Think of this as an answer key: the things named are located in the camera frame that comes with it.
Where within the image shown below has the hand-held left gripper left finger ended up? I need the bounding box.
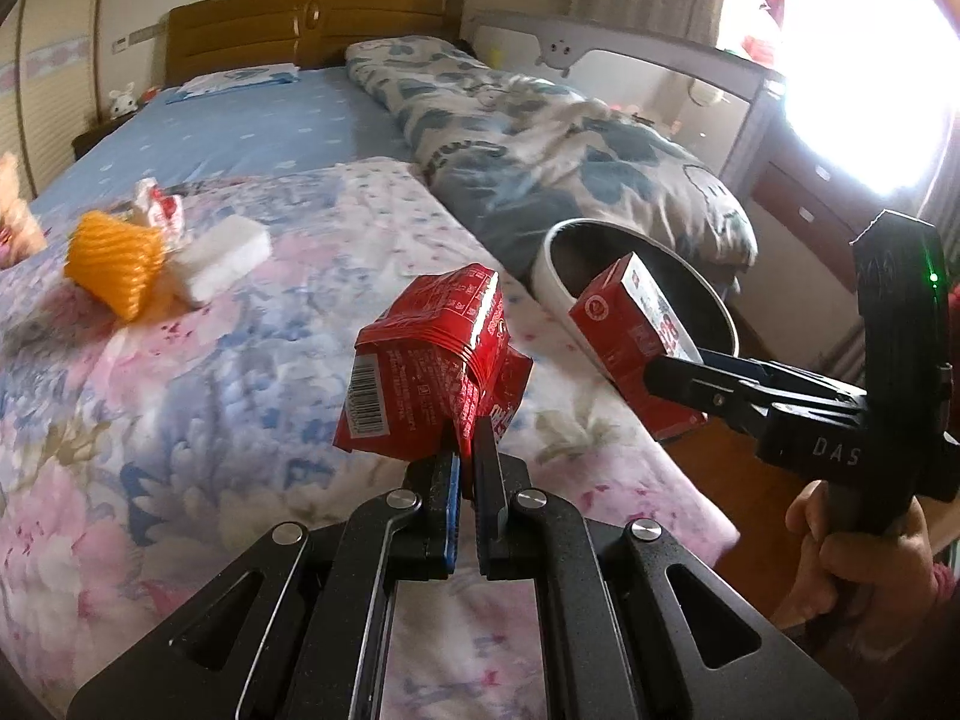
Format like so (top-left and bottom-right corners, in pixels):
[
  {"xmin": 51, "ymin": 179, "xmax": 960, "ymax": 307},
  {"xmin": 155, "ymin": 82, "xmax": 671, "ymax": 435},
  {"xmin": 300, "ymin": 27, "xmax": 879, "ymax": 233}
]
[{"xmin": 66, "ymin": 450, "xmax": 462, "ymax": 720}]

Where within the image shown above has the brown wooden dresser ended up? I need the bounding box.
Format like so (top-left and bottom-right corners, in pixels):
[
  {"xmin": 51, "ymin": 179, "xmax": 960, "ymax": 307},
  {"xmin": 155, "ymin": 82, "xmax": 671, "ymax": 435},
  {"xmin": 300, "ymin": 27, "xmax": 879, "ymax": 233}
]
[{"xmin": 739, "ymin": 127, "xmax": 886, "ymax": 368}]

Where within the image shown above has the large orange foam net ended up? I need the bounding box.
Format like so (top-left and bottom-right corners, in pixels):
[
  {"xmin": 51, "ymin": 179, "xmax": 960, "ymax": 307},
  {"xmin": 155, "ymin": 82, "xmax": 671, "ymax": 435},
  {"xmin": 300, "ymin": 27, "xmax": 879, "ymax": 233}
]
[{"xmin": 64, "ymin": 210, "xmax": 170, "ymax": 322}]

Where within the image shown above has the dark wooden nightstand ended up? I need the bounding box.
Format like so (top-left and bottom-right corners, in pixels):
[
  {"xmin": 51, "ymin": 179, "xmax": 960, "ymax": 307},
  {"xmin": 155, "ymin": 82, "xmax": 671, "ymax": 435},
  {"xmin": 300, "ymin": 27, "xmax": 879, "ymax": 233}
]
[{"xmin": 71, "ymin": 114, "xmax": 132, "ymax": 160}]

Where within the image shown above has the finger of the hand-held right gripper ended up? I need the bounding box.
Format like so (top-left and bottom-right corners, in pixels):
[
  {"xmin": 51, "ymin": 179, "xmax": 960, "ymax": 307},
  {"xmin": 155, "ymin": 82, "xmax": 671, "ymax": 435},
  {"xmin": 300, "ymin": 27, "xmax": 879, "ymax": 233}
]
[
  {"xmin": 701, "ymin": 351, "xmax": 863, "ymax": 410},
  {"xmin": 643, "ymin": 355, "xmax": 777, "ymax": 436}
]

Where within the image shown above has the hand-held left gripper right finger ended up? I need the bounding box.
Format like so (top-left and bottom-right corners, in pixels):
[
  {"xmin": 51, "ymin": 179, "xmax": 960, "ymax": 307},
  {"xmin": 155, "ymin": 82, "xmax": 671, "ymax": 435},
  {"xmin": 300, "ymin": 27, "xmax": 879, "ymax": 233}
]
[{"xmin": 472, "ymin": 416, "xmax": 860, "ymax": 720}]

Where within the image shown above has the person's right hand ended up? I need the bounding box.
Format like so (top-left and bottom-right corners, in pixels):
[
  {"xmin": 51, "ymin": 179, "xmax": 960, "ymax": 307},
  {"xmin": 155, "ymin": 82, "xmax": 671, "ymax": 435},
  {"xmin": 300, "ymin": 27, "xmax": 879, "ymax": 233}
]
[{"xmin": 772, "ymin": 480, "xmax": 940, "ymax": 629}]

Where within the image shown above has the white foam block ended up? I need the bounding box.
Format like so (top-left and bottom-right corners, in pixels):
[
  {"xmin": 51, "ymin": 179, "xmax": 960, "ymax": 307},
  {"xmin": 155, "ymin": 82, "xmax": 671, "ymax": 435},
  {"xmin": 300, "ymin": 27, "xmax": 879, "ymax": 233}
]
[{"xmin": 169, "ymin": 214, "xmax": 272, "ymax": 308}]

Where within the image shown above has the red carton box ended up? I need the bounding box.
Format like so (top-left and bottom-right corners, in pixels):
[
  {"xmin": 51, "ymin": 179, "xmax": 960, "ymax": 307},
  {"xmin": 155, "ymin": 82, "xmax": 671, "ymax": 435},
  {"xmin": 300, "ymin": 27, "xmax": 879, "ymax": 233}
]
[{"xmin": 568, "ymin": 251, "xmax": 710, "ymax": 440}]

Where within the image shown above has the wooden bed headboard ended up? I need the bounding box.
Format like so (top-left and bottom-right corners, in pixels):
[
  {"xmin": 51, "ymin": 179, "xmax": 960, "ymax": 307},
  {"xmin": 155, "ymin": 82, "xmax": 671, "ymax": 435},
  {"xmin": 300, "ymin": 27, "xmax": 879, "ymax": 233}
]
[{"xmin": 163, "ymin": 0, "xmax": 466, "ymax": 87}]

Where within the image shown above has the red snack packet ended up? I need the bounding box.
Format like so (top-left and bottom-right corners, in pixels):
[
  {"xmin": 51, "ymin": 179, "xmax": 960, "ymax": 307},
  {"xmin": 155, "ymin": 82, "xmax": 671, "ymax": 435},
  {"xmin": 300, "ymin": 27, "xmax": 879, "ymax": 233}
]
[{"xmin": 332, "ymin": 262, "xmax": 533, "ymax": 462}]

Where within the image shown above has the blue dotted bed sheet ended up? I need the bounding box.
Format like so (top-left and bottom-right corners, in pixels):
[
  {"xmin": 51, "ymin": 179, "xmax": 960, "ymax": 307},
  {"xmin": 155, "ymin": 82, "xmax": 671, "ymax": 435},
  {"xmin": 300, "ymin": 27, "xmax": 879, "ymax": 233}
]
[{"xmin": 34, "ymin": 64, "xmax": 421, "ymax": 226}]

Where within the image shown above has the blue white pillow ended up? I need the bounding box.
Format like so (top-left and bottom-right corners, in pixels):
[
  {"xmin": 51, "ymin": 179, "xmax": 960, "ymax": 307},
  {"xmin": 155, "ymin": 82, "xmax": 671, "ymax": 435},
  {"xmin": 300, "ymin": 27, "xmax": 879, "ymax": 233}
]
[{"xmin": 163, "ymin": 64, "xmax": 301, "ymax": 104}]

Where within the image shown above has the red white wrapper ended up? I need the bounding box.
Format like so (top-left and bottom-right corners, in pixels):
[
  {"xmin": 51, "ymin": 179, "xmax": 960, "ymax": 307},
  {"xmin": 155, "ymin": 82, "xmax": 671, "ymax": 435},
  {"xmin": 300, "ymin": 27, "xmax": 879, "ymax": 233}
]
[{"xmin": 133, "ymin": 177, "xmax": 186, "ymax": 232}]

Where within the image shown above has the beige sliding door wardrobe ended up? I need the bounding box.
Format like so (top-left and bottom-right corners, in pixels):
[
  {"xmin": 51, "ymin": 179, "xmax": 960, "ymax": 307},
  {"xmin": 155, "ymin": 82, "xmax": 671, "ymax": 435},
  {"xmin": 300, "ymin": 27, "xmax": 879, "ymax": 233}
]
[{"xmin": 0, "ymin": 0, "xmax": 113, "ymax": 203}]

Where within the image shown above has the white round bin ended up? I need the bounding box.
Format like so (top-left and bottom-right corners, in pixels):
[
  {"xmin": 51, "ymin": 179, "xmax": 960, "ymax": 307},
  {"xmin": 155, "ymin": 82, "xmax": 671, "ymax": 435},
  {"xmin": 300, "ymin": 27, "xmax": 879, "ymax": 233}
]
[{"xmin": 531, "ymin": 217, "xmax": 743, "ymax": 391}]

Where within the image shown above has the wall switch panel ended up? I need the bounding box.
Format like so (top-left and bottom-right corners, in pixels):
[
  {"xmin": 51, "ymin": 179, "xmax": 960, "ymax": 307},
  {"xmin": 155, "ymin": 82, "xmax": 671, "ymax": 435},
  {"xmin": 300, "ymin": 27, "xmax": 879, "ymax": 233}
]
[{"xmin": 111, "ymin": 24, "xmax": 166, "ymax": 53}]

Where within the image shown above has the beige teddy bear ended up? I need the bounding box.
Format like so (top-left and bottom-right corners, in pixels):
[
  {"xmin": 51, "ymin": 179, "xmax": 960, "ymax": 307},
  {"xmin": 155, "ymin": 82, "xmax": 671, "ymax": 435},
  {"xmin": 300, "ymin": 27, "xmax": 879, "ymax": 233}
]
[{"xmin": 0, "ymin": 152, "xmax": 47, "ymax": 267}]

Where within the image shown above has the grey bed guard rail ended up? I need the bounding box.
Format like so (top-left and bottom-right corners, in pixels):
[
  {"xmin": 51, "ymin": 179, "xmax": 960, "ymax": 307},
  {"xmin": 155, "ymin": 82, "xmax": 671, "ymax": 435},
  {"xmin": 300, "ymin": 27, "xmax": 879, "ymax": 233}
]
[{"xmin": 469, "ymin": 11, "xmax": 785, "ymax": 200}]

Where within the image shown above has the white blue patterned duvet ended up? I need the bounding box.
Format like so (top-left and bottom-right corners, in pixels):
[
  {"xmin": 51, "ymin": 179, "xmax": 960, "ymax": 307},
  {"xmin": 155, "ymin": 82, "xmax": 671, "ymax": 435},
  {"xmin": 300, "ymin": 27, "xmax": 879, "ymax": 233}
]
[{"xmin": 345, "ymin": 34, "xmax": 758, "ymax": 286}]

